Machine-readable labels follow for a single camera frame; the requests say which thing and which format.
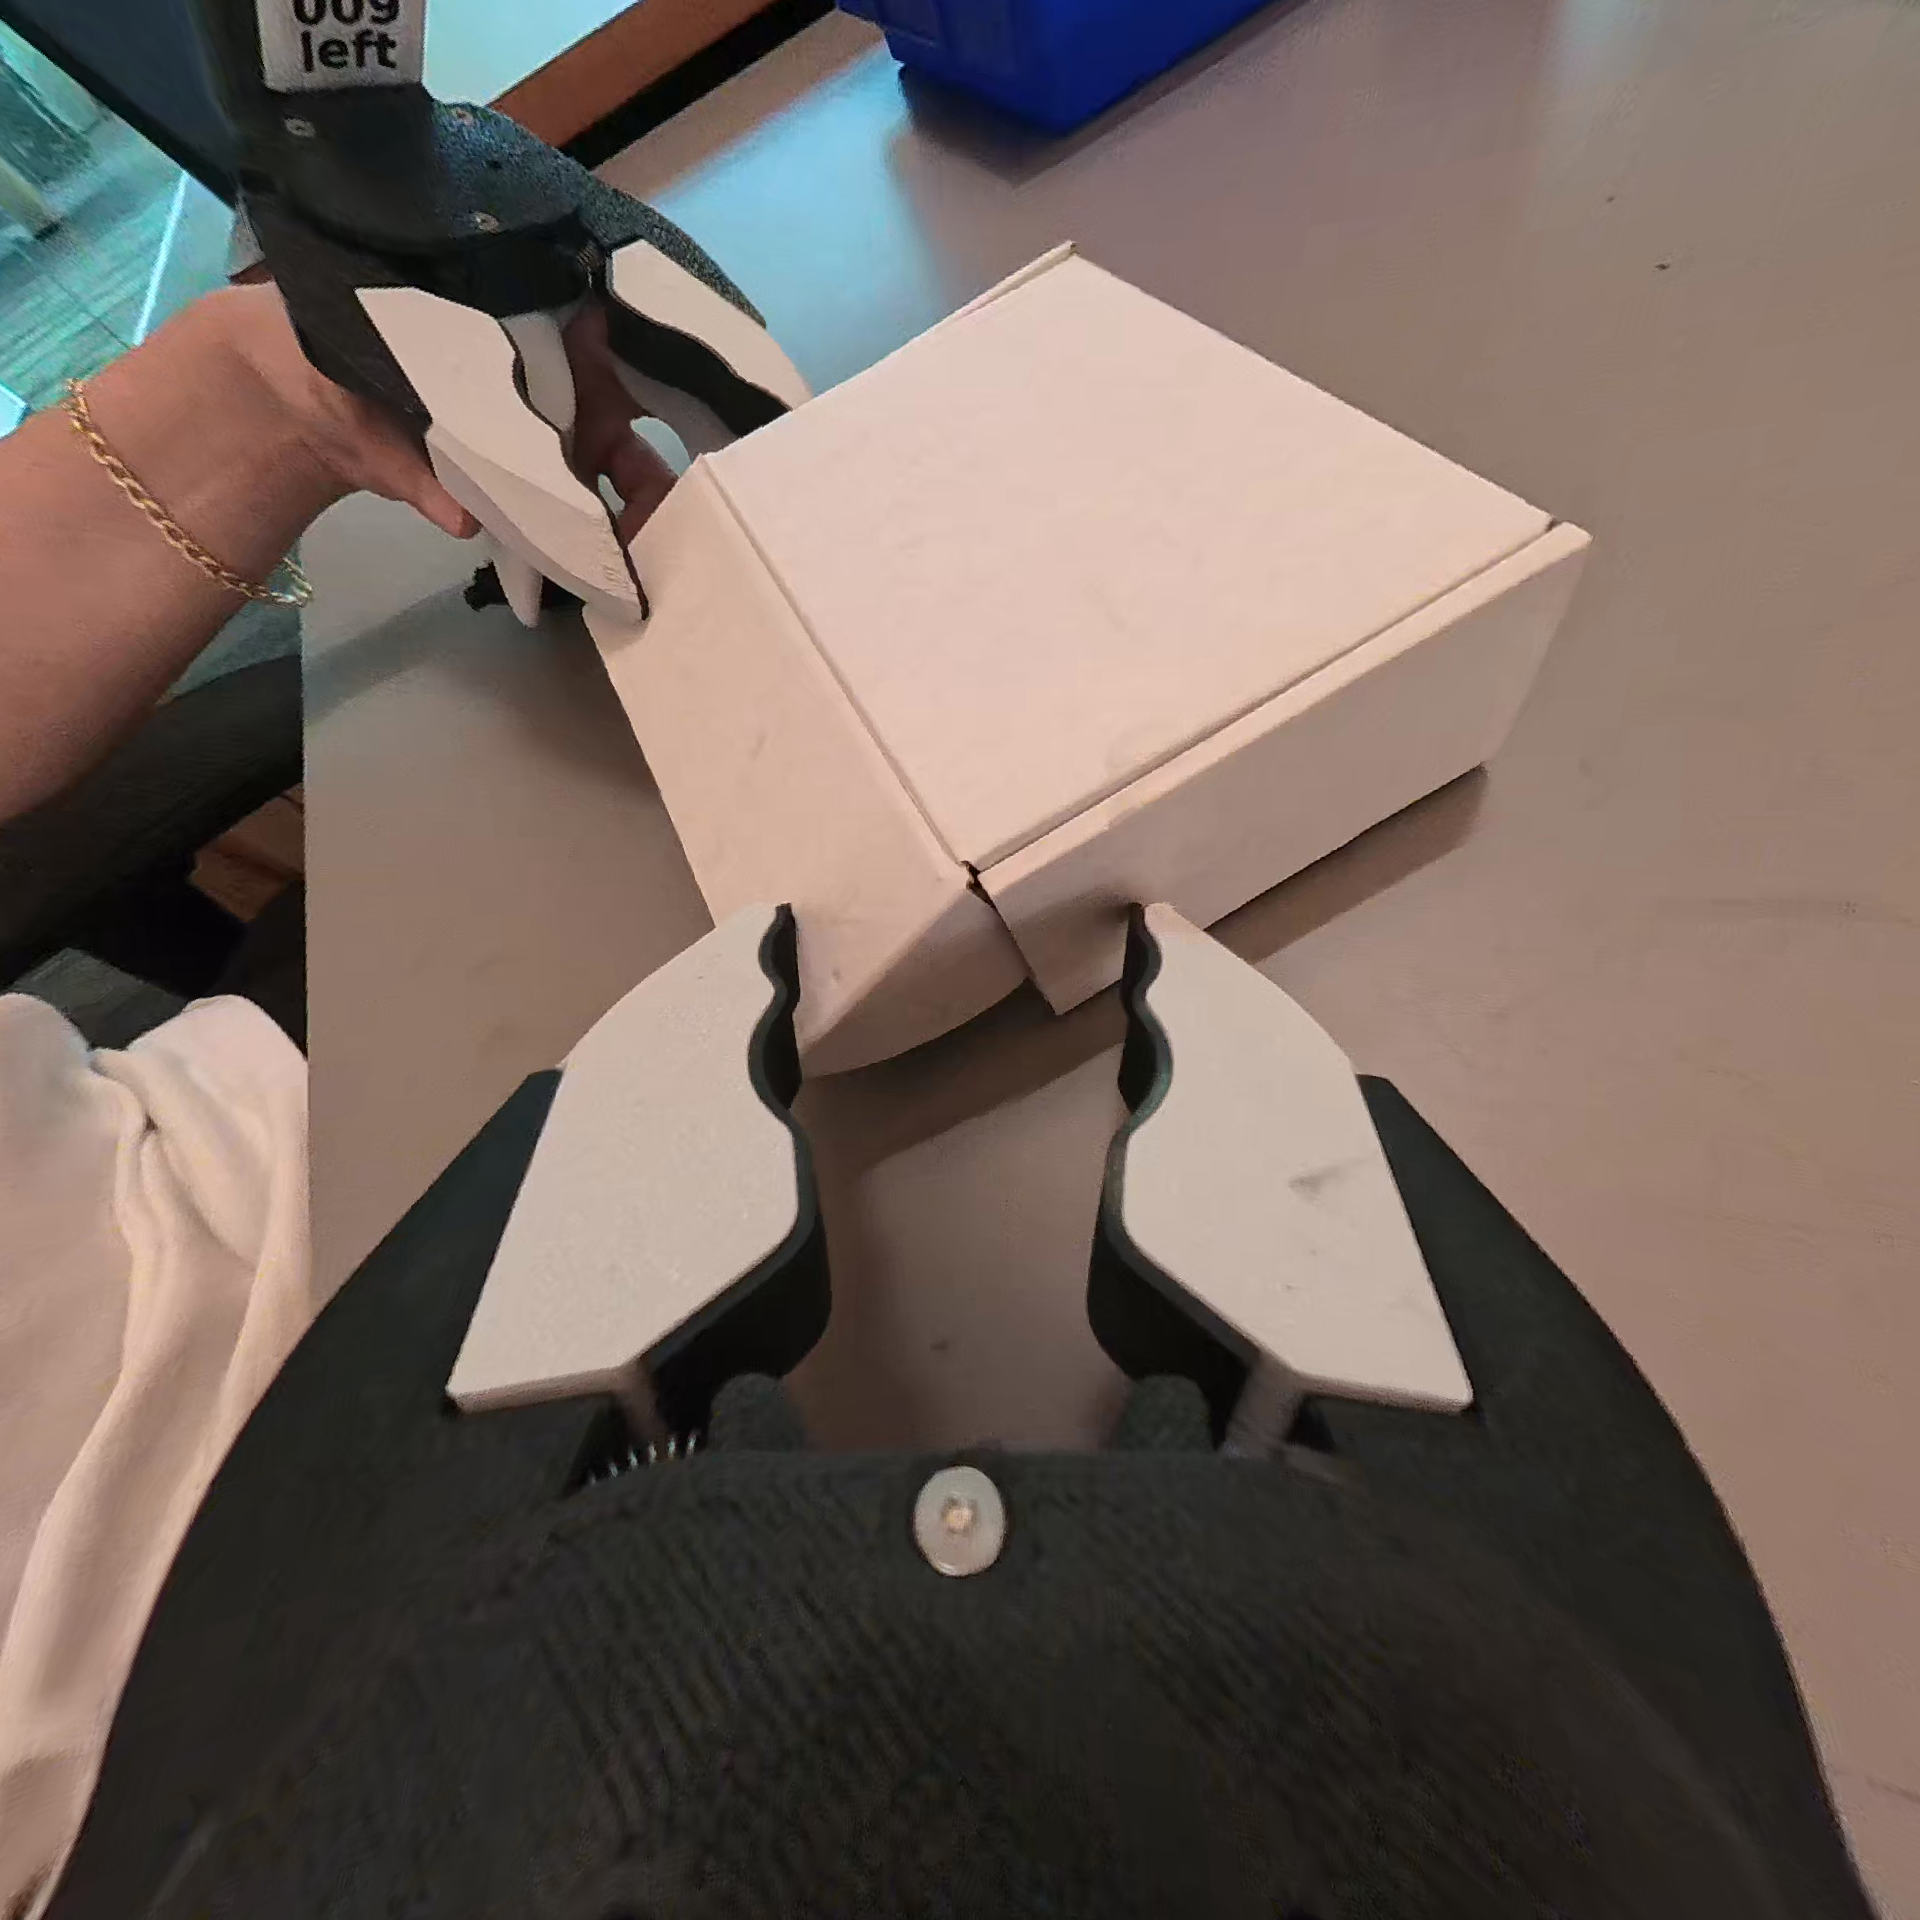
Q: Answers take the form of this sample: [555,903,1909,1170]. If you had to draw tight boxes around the black pants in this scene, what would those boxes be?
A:
[0,655,312,1050]

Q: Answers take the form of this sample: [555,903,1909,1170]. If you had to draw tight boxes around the blue plastic bin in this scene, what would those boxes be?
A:
[835,0,1281,133]

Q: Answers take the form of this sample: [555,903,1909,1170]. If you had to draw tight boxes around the person's left hand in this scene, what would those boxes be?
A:
[87,285,679,581]

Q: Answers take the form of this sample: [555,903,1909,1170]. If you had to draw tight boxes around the gold chain bracelet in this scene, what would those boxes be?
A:
[62,380,318,606]

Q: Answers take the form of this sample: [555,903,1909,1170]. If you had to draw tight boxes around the person's left forearm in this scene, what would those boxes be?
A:
[0,335,312,832]

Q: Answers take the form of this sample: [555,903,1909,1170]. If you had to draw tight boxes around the white cardboard box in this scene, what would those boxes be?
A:
[586,240,1598,1068]

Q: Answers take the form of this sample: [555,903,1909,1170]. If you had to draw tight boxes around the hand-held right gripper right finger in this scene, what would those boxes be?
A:
[1088,903,1478,1451]

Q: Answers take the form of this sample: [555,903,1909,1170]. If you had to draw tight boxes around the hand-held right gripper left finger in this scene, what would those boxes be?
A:
[448,897,830,1422]

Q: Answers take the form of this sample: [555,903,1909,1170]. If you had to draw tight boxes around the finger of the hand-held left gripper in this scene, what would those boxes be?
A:
[356,285,652,628]
[602,236,820,454]

